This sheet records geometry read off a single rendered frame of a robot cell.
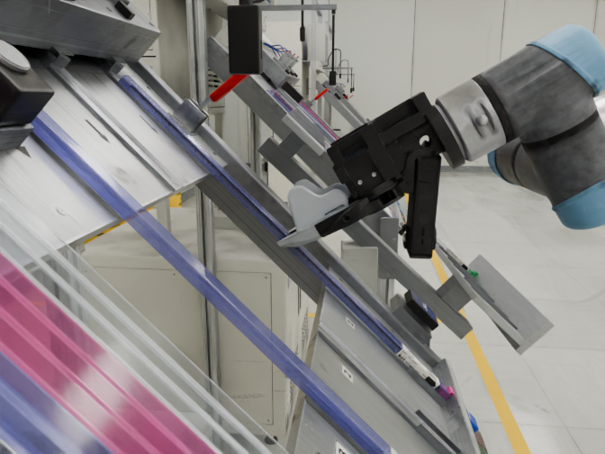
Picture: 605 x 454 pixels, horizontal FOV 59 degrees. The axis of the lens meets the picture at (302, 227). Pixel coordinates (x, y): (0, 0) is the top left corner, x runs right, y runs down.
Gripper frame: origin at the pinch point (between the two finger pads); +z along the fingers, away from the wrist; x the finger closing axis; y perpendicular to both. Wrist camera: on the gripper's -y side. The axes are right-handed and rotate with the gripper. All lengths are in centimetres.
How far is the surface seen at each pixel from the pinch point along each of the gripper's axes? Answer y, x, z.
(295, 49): 77, -440, 15
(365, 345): -12.4, 5.1, -2.1
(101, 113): 20.2, 10.8, 6.3
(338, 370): -9.1, 15.2, -1.3
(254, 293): -22, -85, 39
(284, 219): 1.7, -8.0, 1.4
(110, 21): 27.6, 6.6, 2.4
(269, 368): -44, -85, 47
